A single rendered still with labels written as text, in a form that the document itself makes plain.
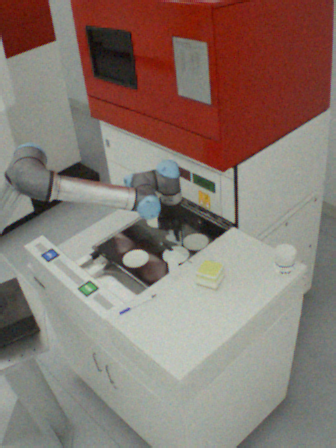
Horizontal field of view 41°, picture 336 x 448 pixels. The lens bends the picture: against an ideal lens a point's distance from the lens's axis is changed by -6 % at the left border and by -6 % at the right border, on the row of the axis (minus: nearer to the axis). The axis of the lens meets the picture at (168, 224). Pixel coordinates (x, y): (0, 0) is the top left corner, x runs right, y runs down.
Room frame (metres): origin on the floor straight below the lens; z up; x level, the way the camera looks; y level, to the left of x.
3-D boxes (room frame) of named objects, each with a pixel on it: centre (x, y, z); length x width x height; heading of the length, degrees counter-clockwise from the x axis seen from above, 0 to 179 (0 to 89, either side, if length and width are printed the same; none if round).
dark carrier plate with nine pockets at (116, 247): (1.42, 0.05, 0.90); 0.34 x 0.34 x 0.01; 39
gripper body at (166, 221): (1.40, -0.02, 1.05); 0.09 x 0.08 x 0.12; 69
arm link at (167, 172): (1.40, -0.02, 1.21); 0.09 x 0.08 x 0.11; 98
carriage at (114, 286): (1.24, 0.25, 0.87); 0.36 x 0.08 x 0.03; 39
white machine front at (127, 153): (1.71, 0.00, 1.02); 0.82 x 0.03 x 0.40; 39
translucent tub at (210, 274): (1.11, -0.12, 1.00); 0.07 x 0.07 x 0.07; 57
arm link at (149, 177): (1.37, 0.07, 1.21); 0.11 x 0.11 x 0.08; 8
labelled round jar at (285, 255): (1.11, -0.37, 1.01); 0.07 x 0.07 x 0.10
